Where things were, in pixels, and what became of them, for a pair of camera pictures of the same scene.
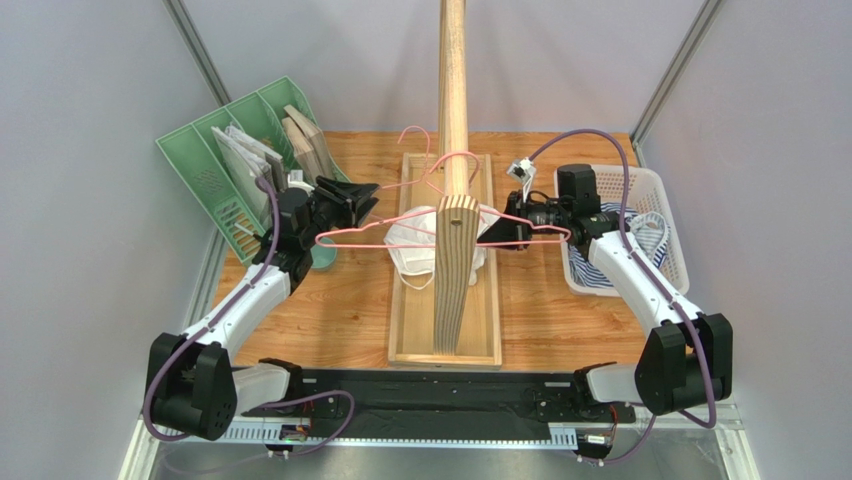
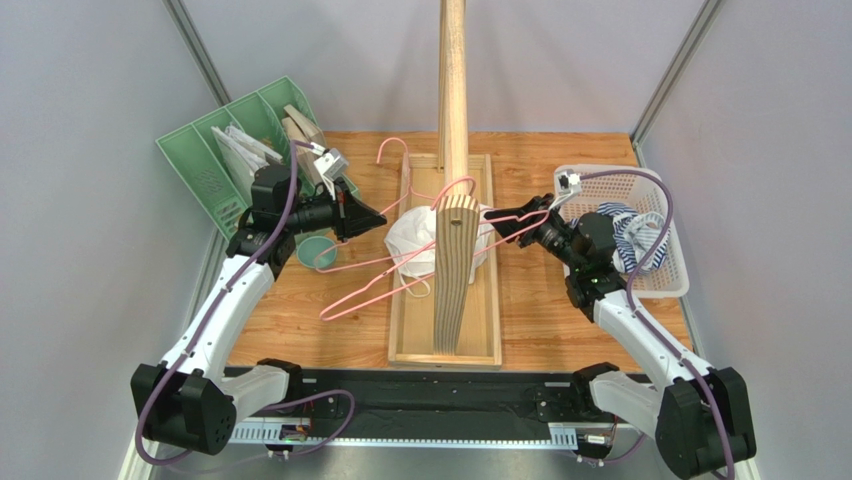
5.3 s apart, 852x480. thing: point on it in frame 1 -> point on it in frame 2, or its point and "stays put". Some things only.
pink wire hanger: [424, 175] -> [409, 172]
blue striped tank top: [651, 231] stays put
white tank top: [411, 243] stays put
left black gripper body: [328, 212] stays put
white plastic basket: [646, 194] stays put
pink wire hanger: [566, 237] -> [470, 186]
